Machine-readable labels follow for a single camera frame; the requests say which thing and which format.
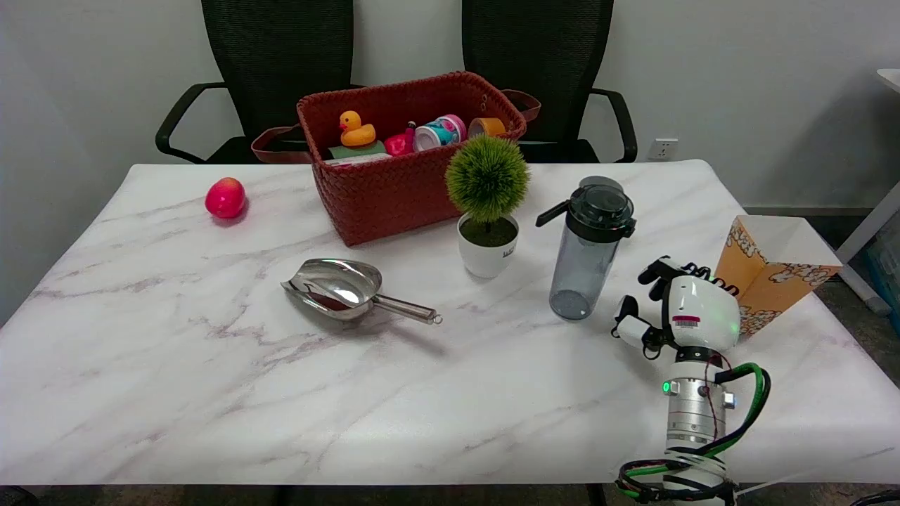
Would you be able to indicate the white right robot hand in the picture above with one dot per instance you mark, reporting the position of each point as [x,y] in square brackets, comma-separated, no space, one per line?
[699,311]

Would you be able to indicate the dark grey water bottle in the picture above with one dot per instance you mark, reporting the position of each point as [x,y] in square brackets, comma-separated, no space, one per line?
[588,253]

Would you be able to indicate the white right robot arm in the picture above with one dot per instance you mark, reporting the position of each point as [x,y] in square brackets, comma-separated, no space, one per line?
[692,414]

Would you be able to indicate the orange popcorn box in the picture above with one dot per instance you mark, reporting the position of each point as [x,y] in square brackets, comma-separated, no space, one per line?
[763,277]

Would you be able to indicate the green ball plant white pot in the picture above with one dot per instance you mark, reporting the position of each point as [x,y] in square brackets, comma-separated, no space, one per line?
[487,204]

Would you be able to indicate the black mesh office chair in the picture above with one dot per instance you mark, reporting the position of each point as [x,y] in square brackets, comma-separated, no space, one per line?
[267,77]
[548,77]

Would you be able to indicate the orange tape roll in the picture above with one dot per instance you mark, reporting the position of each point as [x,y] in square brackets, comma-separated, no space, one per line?
[486,127]

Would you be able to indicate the pink and teal can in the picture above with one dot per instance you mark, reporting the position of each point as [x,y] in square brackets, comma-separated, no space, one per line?
[439,132]

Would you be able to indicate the red woven basket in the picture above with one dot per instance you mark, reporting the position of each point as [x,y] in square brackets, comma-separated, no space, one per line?
[408,169]

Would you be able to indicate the pink toy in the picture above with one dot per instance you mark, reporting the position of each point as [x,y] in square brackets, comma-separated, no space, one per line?
[399,143]

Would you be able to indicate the silver metal scoop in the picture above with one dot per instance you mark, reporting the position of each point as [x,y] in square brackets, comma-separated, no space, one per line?
[341,288]

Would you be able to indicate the green box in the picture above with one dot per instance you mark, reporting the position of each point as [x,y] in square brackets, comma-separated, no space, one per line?
[355,150]

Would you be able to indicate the yellow rubber duck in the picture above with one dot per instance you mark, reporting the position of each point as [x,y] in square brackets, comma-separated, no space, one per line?
[356,130]

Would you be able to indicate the red apple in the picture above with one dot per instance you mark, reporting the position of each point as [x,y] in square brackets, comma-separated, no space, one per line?
[226,197]

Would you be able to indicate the white wall socket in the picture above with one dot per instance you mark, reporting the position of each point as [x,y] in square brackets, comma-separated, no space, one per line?
[661,149]

